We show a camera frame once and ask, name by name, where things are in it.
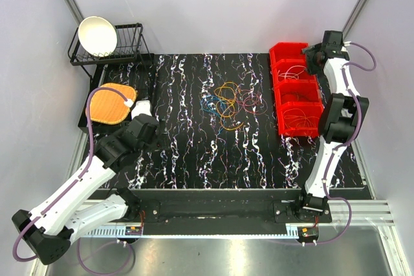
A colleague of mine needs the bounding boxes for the white cable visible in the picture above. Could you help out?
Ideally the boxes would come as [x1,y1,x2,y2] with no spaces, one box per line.
[277,65,308,81]

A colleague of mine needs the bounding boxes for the orange cable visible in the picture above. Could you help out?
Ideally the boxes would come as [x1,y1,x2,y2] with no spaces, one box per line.
[284,106,323,133]

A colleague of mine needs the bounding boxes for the yellow cable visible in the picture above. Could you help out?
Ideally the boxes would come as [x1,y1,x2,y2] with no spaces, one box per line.
[213,81,245,131]

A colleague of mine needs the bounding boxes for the blue cable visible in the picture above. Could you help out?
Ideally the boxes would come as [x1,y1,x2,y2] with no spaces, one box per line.
[200,94,234,117]

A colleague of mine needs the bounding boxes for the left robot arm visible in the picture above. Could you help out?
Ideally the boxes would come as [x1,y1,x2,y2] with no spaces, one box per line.
[12,100,162,265]

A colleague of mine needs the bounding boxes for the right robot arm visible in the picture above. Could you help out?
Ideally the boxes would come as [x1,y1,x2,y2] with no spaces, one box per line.
[292,30,376,222]

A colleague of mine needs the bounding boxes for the red compartment bin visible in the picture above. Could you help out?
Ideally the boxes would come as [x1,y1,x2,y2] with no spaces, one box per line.
[269,42,323,138]

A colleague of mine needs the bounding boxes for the yellow woven basket tray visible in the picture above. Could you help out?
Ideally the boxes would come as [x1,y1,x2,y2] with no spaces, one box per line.
[85,83,137,125]

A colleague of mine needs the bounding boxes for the white bowl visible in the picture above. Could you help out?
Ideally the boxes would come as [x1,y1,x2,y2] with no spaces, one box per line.
[78,16,118,57]

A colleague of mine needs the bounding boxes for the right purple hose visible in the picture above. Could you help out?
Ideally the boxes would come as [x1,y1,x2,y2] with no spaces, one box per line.
[318,41,378,247]

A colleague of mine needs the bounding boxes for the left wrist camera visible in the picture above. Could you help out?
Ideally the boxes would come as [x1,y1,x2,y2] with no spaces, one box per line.
[131,100,153,122]

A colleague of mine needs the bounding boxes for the black wire dish rack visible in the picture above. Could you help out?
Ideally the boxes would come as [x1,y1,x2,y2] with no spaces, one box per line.
[67,23,156,133]

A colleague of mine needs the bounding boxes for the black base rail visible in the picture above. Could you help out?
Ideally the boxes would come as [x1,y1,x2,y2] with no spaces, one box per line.
[102,188,334,237]

